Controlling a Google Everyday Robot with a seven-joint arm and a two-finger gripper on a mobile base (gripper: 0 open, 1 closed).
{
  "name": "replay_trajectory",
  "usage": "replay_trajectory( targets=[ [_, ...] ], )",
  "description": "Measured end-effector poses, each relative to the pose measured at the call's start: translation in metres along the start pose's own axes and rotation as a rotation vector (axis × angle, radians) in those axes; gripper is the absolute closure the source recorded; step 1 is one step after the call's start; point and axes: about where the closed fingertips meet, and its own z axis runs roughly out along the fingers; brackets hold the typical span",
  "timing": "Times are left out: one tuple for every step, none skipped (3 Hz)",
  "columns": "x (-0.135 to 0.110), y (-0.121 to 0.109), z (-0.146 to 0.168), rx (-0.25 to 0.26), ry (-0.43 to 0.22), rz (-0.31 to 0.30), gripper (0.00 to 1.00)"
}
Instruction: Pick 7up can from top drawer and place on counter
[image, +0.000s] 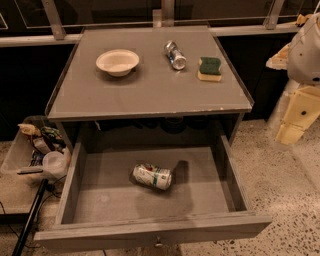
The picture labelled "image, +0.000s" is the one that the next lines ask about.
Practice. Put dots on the snack packets in bin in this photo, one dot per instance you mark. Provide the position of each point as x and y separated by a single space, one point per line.
43 140

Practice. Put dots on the green white 7up can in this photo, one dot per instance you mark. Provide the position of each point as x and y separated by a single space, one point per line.
152 176

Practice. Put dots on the metal drawer knob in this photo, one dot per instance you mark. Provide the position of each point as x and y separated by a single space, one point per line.
158 243

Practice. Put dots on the grey cabinet counter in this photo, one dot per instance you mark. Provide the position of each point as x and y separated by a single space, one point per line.
154 88

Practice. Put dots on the white bowl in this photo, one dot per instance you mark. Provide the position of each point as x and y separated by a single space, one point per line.
117 63

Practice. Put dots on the green yellow sponge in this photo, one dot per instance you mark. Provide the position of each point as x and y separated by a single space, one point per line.
209 69

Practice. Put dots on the silver blue soda can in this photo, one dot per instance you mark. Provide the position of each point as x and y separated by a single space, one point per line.
175 56

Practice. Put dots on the black pole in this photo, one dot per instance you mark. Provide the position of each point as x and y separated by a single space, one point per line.
21 242

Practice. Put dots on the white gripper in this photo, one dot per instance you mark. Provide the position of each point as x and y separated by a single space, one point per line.
306 58

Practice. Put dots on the metal railing frame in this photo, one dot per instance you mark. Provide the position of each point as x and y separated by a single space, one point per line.
50 22

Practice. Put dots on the open grey top drawer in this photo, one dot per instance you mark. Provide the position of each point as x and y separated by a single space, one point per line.
102 208

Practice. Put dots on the clear plastic cup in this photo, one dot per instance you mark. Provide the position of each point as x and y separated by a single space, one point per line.
54 165

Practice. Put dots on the yellow object on rail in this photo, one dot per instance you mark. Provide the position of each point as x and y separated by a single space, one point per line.
302 19

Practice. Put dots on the clear plastic storage bin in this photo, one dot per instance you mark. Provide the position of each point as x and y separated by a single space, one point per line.
19 155

